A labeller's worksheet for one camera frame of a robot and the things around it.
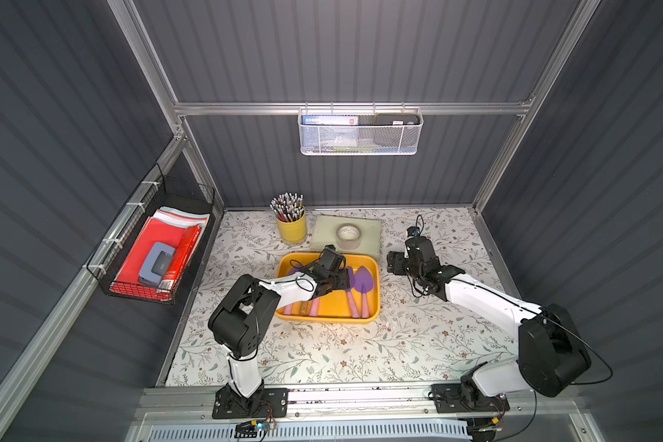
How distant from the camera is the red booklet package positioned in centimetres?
67

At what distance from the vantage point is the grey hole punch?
2.17 feet

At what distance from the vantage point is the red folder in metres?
0.63
